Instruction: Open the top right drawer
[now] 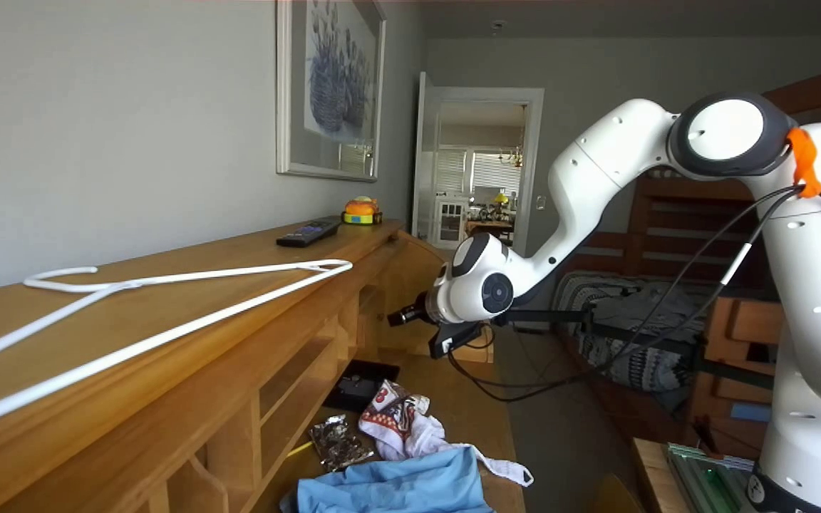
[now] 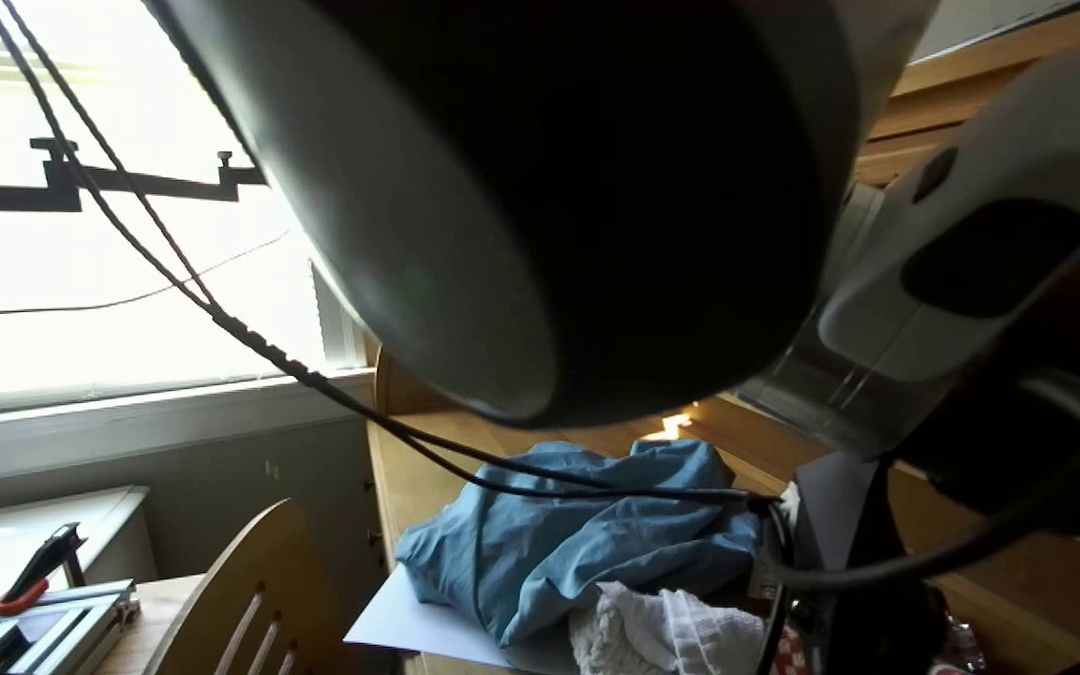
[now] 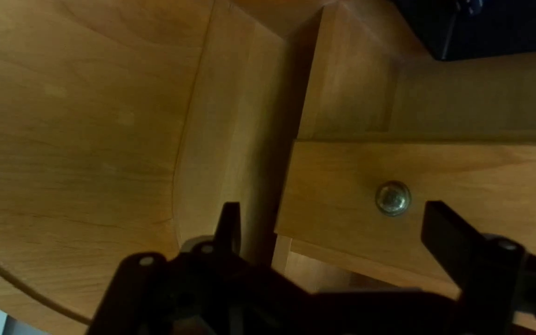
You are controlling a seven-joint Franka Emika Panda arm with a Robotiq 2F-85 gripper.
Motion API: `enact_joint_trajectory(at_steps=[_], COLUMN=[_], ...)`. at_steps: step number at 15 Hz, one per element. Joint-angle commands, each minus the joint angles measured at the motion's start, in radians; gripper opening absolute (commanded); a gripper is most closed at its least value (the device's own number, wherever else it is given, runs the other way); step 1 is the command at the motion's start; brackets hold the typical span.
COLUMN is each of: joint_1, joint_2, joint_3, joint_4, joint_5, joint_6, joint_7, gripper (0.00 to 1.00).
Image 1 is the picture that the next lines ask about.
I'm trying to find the black flat tray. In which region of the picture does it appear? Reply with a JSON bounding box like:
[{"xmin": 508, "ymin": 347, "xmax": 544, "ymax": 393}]
[{"xmin": 322, "ymin": 359, "xmax": 401, "ymax": 414}]

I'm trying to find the orange and yellow toy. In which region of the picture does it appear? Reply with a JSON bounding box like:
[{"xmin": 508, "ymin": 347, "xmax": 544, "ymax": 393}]
[{"xmin": 342, "ymin": 196, "xmax": 383, "ymax": 226}]

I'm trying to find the white printed cloth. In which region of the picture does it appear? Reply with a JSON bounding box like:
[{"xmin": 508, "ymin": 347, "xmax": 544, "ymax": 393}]
[{"xmin": 358, "ymin": 380, "xmax": 534, "ymax": 488}]

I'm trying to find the black remote control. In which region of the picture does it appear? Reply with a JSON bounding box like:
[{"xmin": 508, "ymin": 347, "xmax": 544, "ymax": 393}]
[{"xmin": 276, "ymin": 217, "xmax": 343, "ymax": 249}]

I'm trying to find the silver foil packet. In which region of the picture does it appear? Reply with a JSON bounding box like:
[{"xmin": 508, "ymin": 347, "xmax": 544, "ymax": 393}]
[{"xmin": 309, "ymin": 415, "xmax": 375, "ymax": 472}]

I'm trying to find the light blue cloth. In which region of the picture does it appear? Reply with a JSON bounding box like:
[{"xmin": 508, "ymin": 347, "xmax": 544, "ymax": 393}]
[{"xmin": 281, "ymin": 446, "xmax": 495, "ymax": 513}]

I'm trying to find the black and white patterned blanket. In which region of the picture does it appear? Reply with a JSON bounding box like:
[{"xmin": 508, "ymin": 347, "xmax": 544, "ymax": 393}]
[{"xmin": 552, "ymin": 271, "xmax": 725, "ymax": 394}]

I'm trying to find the black metal bar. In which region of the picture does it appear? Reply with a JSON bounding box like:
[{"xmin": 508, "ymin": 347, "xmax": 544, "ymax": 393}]
[{"xmin": 503, "ymin": 306, "xmax": 775, "ymax": 389}]

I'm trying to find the white plastic clothes hanger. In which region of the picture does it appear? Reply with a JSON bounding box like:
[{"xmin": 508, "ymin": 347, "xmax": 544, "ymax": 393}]
[{"xmin": 0, "ymin": 259, "xmax": 353, "ymax": 437}]

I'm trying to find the wooden desk hutch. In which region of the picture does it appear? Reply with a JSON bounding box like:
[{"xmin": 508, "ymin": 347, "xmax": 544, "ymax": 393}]
[{"xmin": 0, "ymin": 219, "xmax": 525, "ymax": 513}]

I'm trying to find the framed flower picture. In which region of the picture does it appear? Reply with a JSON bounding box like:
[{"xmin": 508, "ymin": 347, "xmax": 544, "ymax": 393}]
[{"xmin": 276, "ymin": 0, "xmax": 387, "ymax": 182}]

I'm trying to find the wooden bunk bed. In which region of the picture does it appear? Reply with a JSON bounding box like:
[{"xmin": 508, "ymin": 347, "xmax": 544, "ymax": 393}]
[{"xmin": 552, "ymin": 61, "xmax": 821, "ymax": 457}]

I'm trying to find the wooden chair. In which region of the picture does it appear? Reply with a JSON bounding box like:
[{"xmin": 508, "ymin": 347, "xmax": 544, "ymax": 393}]
[{"xmin": 691, "ymin": 296, "xmax": 785, "ymax": 458}]

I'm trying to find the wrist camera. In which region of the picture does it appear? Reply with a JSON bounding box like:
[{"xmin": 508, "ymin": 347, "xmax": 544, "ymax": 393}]
[{"xmin": 429, "ymin": 321, "xmax": 487, "ymax": 360}]

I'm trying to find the white door frame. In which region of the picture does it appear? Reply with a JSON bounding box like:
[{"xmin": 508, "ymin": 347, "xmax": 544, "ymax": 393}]
[{"xmin": 411, "ymin": 71, "xmax": 545, "ymax": 257}]

